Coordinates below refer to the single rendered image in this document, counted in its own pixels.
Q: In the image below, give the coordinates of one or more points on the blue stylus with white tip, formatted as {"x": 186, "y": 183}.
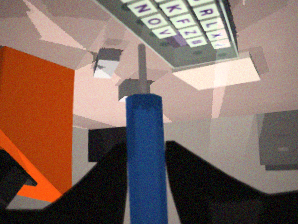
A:
{"x": 147, "y": 184}

